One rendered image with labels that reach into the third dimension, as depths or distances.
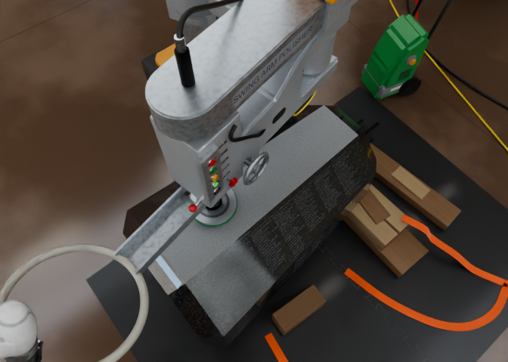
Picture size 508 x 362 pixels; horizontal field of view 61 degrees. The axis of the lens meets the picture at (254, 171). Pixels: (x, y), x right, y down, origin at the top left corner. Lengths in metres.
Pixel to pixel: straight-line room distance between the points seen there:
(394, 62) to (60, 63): 2.59
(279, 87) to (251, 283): 0.93
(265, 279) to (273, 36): 1.15
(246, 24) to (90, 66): 2.54
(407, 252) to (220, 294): 1.31
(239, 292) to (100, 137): 1.79
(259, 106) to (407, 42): 1.77
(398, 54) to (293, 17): 1.83
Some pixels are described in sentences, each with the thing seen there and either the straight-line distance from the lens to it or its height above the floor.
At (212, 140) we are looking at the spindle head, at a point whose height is 1.54.
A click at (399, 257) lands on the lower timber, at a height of 0.10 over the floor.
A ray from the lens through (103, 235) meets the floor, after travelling 3.00.
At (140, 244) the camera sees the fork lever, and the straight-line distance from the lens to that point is 1.74.
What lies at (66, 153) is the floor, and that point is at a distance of 3.39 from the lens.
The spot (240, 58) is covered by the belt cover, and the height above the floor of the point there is 1.70.
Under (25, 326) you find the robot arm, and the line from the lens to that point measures 1.27.
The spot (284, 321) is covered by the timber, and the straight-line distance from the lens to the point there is 2.57.
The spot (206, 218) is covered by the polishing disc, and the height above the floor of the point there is 0.88.
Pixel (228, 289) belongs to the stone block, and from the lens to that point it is 2.01.
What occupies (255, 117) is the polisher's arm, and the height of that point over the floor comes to 1.39.
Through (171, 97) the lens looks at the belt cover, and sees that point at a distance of 1.25.
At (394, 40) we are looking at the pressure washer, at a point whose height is 0.49.
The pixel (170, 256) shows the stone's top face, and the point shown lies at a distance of 1.96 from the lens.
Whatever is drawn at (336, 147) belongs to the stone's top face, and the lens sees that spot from 2.19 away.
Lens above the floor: 2.66
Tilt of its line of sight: 61 degrees down
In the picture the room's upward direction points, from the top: straight up
